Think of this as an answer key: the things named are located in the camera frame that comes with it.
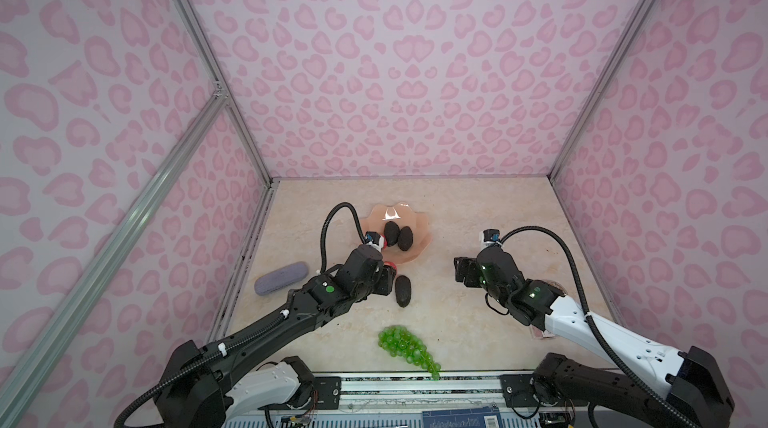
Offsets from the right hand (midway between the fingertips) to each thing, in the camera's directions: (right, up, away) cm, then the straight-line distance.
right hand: (466, 260), depth 81 cm
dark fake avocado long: (-20, +6, +18) cm, 28 cm away
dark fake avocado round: (-16, +4, +18) cm, 24 cm away
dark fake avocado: (-17, -10, +6) cm, 20 cm away
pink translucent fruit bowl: (-15, +11, +25) cm, 31 cm away
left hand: (-20, -1, -2) cm, 20 cm away
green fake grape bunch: (-18, -21, -2) cm, 28 cm away
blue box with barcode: (-3, -34, -11) cm, 36 cm away
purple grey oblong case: (-54, -7, +10) cm, 55 cm away
